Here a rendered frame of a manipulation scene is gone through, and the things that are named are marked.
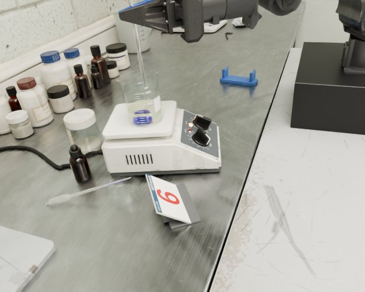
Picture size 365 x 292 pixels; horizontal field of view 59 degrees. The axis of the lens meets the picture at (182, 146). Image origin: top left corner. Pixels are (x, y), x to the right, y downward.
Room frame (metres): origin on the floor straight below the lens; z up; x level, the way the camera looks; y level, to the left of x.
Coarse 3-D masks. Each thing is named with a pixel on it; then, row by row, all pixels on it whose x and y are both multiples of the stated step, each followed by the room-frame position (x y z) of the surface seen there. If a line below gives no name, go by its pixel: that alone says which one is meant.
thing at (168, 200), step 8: (160, 184) 0.40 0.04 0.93; (168, 184) 0.41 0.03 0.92; (160, 192) 0.38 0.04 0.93; (168, 192) 0.39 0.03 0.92; (176, 192) 0.40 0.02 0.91; (160, 200) 0.35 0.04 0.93; (168, 200) 0.36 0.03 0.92; (176, 200) 0.37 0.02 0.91; (168, 208) 0.34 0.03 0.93; (176, 208) 0.35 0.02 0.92; (176, 216) 0.33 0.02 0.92; (184, 216) 0.34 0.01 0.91
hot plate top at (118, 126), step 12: (120, 108) 0.56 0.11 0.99; (168, 108) 0.54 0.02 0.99; (108, 120) 0.52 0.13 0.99; (120, 120) 0.52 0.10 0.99; (168, 120) 0.50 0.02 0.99; (108, 132) 0.48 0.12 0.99; (120, 132) 0.47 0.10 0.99; (132, 132) 0.47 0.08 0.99; (144, 132) 0.46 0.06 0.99; (156, 132) 0.46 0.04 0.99; (168, 132) 0.46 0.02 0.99
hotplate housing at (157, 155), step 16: (176, 112) 0.56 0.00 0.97; (176, 128) 0.50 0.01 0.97; (112, 144) 0.47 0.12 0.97; (128, 144) 0.46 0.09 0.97; (144, 144) 0.46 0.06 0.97; (160, 144) 0.46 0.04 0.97; (176, 144) 0.45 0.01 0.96; (112, 160) 0.46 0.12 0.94; (128, 160) 0.46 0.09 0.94; (144, 160) 0.46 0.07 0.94; (160, 160) 0.45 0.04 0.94; (176, 160) 0.45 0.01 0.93; (192, 160) 0.45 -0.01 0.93; (208, 160) 0.44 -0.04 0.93
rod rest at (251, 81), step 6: (222, 72) 0.85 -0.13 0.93; (252, 72) 0.80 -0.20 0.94; (222, 78) 0.85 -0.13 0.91; (228, 78) 0.84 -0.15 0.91; (234, 78) 0.84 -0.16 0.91; (240, 78) 0.83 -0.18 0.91; (246, 78) 0.83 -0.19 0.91; (252, 78) 0.80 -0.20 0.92; (240, 84) 0.81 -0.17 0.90; (246, 84) 0.80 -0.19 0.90; (252, 84) 0.79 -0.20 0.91
